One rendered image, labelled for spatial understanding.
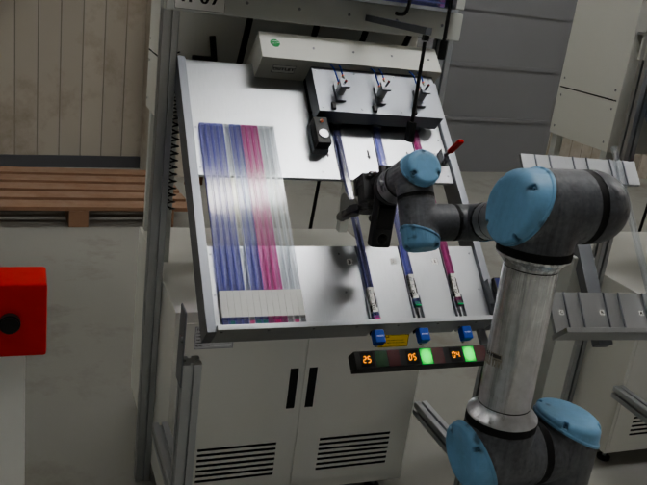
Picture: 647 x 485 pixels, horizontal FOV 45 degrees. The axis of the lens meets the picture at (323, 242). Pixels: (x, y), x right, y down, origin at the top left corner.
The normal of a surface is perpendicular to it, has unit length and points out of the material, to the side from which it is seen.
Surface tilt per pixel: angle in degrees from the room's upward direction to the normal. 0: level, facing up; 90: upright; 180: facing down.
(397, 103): 43
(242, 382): 90
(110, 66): 90
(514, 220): 82
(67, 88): 90
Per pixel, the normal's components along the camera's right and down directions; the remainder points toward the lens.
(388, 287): 0.33, -0.46
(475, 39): 0.44, 0.33
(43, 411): 0.12, -0.94
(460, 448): -0.93, 0.13
